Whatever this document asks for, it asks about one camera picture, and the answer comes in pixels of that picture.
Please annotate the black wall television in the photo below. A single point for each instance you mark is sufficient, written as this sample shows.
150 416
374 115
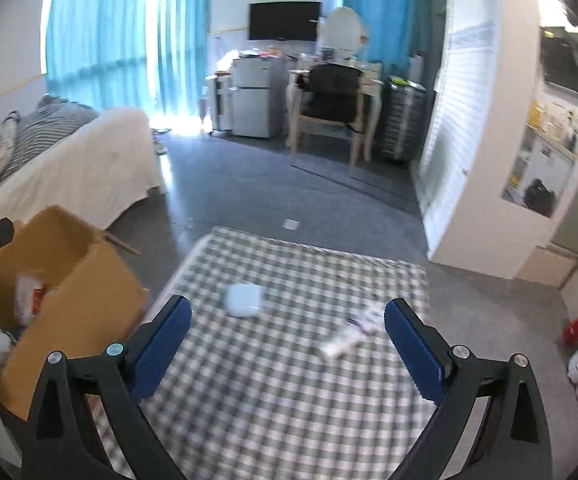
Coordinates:
284 21

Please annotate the white red packet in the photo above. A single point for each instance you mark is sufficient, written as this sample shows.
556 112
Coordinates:
29 295

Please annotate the wooden chair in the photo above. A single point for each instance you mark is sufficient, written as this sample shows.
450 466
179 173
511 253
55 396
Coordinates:
329 127

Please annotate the blue window curtain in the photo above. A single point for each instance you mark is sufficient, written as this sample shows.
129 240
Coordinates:
184 35
389 15
99 35

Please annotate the white slatted wardrobe door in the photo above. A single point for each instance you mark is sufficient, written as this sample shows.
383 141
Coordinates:
459 135

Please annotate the round white mirror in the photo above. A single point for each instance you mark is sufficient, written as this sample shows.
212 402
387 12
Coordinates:
346 30

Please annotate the white wrapper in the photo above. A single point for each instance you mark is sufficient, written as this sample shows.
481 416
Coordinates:
351 332

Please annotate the checked grey quilt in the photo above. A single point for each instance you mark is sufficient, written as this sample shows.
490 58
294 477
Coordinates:
49 130

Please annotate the silver small fridge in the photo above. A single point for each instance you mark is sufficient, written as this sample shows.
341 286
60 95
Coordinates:
256 100

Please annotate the dark round object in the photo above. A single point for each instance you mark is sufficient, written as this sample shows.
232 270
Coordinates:
540 196

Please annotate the bed with white sheet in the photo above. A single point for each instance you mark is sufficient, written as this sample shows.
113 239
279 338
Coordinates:
84 170

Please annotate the brown cardboard box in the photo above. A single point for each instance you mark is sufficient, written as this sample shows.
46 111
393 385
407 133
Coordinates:
94 300

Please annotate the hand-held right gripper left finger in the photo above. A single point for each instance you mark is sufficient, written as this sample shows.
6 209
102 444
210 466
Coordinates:
161 350

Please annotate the small white case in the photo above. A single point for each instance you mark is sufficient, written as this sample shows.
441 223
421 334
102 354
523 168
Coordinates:
243 301

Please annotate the grey white plaid cloth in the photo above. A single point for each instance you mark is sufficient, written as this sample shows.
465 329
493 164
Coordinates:
279 385

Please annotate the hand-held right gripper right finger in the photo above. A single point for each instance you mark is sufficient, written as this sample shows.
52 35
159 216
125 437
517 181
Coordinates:
414 345

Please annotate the white suitcase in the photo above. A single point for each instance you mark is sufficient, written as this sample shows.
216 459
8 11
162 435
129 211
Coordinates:
221 105

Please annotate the white dressing table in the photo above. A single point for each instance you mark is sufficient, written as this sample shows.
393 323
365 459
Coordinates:
371 85

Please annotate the small paper scrap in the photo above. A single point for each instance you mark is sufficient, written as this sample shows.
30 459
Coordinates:
292 223

